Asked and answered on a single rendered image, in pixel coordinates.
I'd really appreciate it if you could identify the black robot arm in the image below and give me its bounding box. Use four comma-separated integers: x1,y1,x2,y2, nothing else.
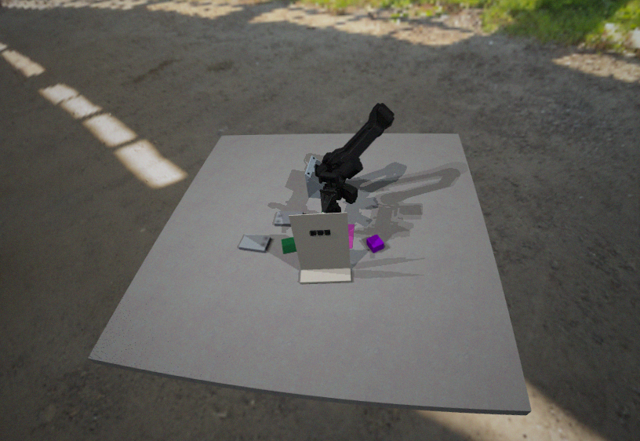
315,103,394,204

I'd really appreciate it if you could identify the purple cube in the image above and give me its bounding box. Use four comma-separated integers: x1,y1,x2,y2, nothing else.
367,235,384,253

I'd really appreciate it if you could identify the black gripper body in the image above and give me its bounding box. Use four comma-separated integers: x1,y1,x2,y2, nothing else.
318,172,342,213

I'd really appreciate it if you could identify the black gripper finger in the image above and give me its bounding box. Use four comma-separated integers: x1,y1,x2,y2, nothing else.
325,202,339,213
320,189,338,213

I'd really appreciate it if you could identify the magenta square zone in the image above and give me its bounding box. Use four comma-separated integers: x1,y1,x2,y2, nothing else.
348,224,355,249

